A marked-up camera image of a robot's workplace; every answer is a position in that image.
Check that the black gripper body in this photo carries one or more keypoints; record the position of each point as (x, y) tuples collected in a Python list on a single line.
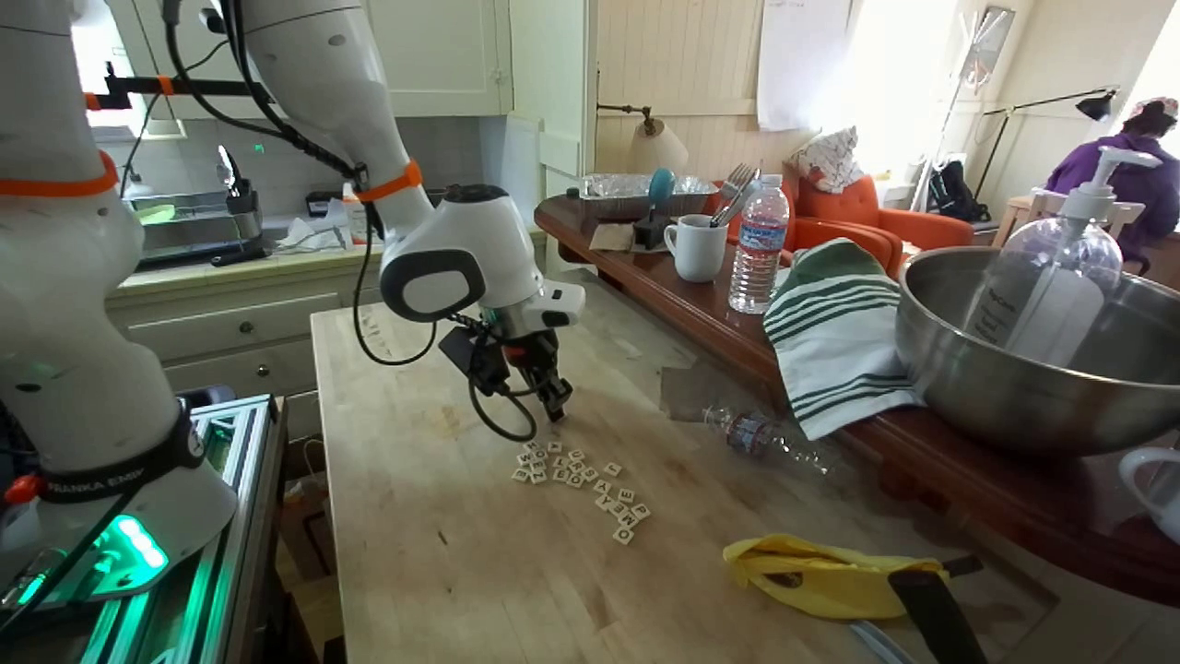
[(534, 354)]

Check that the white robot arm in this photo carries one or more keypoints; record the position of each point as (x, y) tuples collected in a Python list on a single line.
[(75, 345)]

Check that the cream letter tile J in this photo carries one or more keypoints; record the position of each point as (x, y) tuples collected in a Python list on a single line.
[(612, 472)]

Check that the cream letter tile Y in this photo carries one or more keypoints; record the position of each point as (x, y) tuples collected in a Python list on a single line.
[(604, 497), (608, 505)]

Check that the cream letter tile P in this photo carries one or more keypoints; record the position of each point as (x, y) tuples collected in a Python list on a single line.
[(638, 515)]

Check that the cream letter tile O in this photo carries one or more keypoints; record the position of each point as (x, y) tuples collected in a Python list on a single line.
[(625, 537)]

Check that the torn brown paper piece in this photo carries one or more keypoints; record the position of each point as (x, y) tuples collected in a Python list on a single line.
[(694, 391)]

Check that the brown paper sheet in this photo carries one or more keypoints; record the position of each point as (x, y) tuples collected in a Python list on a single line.
[(608, 238)]

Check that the black stand block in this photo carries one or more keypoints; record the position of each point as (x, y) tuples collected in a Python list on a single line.
[(649, 229)]

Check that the crumpled clear plastic wrapper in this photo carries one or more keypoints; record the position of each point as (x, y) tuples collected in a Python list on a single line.
[(746, 434)]

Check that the aluminium foil tray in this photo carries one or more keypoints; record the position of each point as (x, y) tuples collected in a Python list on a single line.
[(619, 185)]

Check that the white ceramic mug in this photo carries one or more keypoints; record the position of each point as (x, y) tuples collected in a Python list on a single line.
[(697, 247)]

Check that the clear plastic water bottle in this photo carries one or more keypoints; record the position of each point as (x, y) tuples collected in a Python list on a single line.
[(757, 260)]

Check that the desk lamp cream shade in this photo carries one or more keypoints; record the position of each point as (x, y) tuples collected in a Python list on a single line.
[(656, 149)]

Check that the green striped white towel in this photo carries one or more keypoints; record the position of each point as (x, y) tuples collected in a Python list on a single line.
[(834, 345)]

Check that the white base cabinet drawers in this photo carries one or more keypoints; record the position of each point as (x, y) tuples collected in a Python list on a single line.
[(232, 332)]

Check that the black kitchen faucet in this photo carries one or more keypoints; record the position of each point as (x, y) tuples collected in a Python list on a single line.
[(237, 189)]

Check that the patterned cushion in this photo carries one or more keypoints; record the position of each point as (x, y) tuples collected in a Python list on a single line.
[(834, 156)]

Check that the orange armchair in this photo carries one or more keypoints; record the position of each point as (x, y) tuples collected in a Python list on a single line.
[(908, 229)]

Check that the blank white flipchart paper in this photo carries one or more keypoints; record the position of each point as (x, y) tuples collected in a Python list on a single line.
[(806, 61)]

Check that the red-brown wooden counter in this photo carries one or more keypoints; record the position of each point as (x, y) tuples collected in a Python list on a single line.
[(981, 492)]

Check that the black bag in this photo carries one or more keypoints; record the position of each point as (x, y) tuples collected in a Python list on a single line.
[(950, 189)]

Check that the large steel bowl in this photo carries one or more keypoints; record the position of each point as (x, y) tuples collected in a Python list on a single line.
[(1046, 391)]

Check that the black metal rod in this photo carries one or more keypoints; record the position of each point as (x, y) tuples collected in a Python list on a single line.
[(130, 85)]

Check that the clear pump sanitizer bottle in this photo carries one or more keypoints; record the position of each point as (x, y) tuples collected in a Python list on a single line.
[(1046, 307)]

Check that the white ceramic cup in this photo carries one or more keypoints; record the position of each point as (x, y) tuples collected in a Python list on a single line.
[(1151, 483)]

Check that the person in purple top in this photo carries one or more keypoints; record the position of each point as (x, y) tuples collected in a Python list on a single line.
[(1124, 177)]

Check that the black floor lamp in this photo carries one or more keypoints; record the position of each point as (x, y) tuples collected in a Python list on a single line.
[(1091, 101)]

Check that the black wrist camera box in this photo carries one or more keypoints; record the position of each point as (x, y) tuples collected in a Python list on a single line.
[(470, 354)]

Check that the aluminium robot stand frame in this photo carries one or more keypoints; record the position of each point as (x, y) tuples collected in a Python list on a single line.
[(242, 516)]

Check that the framed wall poster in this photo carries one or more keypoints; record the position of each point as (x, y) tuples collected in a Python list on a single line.
[(990, 37)]

